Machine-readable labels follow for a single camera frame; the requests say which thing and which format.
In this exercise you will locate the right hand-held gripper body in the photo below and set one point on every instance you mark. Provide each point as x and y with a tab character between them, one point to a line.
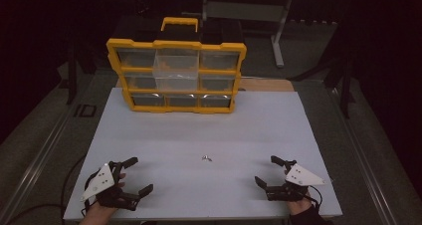
300	178

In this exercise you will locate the yellow black drawer organizer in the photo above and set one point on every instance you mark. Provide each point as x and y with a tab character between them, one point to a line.
182	100

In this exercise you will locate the metal floor rail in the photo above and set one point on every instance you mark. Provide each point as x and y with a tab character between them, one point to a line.
36	165
361	158

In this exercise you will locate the clear plastic drawer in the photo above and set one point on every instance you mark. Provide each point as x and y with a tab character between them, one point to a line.
175	70

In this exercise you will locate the small metal screw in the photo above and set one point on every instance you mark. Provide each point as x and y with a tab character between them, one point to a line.
206	158

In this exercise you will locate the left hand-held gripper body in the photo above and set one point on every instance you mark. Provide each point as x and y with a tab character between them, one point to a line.
103	180

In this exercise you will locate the grey metal stand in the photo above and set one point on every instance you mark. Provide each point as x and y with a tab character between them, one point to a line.
278	36

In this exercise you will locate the dark stand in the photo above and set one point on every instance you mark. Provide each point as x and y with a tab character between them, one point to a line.
345	85

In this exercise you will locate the person's left hand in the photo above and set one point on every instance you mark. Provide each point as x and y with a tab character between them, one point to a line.
101	211

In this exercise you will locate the person's right hand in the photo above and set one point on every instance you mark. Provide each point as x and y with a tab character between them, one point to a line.
299	206

